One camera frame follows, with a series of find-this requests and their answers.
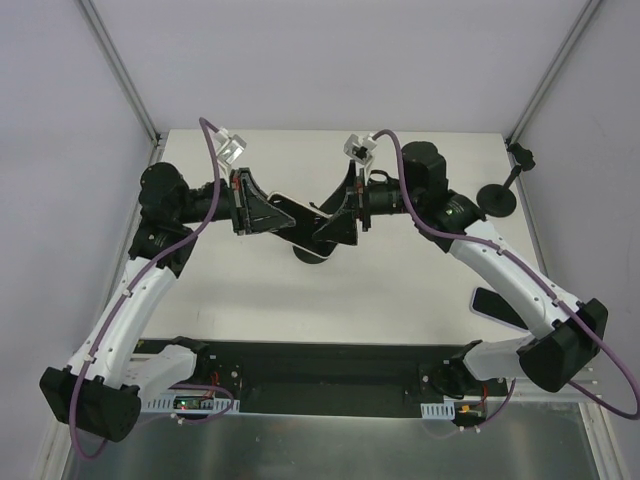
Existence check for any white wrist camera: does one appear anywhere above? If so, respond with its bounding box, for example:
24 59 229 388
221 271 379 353
343 133 377 183
213 128 246 169

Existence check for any black phone stand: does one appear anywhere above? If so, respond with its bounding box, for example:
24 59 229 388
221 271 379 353
293 246 333 265
476 143 536 218

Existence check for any right white cable duct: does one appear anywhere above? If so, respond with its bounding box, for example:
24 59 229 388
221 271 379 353
420 401 456 421

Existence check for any right aluminium frame post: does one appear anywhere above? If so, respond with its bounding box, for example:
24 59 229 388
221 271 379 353
505 0 606 145

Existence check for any black phone cream case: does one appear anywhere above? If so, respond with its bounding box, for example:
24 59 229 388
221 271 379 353
268 192 337 256

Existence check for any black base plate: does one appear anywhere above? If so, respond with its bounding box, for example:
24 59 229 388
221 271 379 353
142 338 521 416

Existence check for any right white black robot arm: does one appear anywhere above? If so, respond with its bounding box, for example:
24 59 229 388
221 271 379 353
313 141 608 397

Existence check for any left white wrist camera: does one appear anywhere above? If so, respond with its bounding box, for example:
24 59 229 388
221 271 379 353
213 128 246 169

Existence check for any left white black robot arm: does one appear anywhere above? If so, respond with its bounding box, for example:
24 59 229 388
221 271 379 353
39 162 296 442

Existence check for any white cable duct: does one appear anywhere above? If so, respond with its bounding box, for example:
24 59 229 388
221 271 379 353
141 394 240 415
420 401 456 421

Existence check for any left aluminium frame post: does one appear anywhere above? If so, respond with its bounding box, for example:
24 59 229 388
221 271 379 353
75 0 162 146

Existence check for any left white cable duct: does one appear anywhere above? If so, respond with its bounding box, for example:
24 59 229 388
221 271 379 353
141 394 240 415

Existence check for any black phone lilac case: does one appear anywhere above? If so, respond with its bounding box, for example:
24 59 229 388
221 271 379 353
470 287 528 332

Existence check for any aluminium frame post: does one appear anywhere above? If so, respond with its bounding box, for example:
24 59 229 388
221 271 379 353
505 0 606 145
75 0 162 146

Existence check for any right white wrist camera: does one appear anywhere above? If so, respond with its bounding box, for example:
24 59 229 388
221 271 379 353
343 133 377 183

